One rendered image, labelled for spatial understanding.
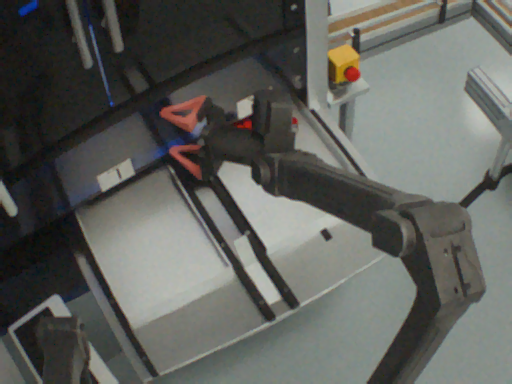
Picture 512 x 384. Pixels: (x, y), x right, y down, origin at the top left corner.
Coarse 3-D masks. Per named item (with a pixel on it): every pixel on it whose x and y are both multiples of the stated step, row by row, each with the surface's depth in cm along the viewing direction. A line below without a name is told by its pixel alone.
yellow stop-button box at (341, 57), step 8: (328, 48) 157; (336, 48) 157; (344, 48) 157; (328, 56) 155; (336, 56) 155; (344, 56) 155; (352, 56) 155; (328, 64) 158; (336, 64) 154; (344, 64) 155; (352, 64) 156; (328, 72) 160; (336, 72) 156; (344, 72) 157; (336, 80) 159; (344, 80) 160
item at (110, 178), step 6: (126, 162) 141; (114, 168) 140; (120, 168) 142; (126, 168) 143; (132, 168) 144; (102, 174) 140; (108, 174) 141; (114, 174) 142; (120, 174) 143; (126, 174) 144; (132, 174) 146; (102, 180) 141; (108, 180) 142; (114, 180) 144; (120, 180) 145; (102, 186) 143; (108, 186) 144
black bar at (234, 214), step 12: (216, 180) 155; (216, 192) 153; (228, 204) 152; (240, 216) 150; (240, 228) 149; (252, 240) 147; (264, 252) 145; (264, 264) 144; (276, 276) 142; (288, 288) 141; (288, 300) 140
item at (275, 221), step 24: (312, 120) 161; (312, 144) 161; (240, 168) 158; (240, 192) 155; (264, 192) 155; (264, 216) 152; (288, 216) 151; (312, 216) 151; (264, 240) 145; (288, 240) 147
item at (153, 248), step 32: (160, 160) 161; (128, 192) 157; (160, 192) 156; (96, 224) 153; (128, 224) 152; (160, 224) 152; (192, 224) 152; (96, 256) 147; (128, 256) 148; (160, 256) 148; (192, 256) 148; (224, 256) 144; (128, 288) 144; (160, 288) 144; (192, 288) 141
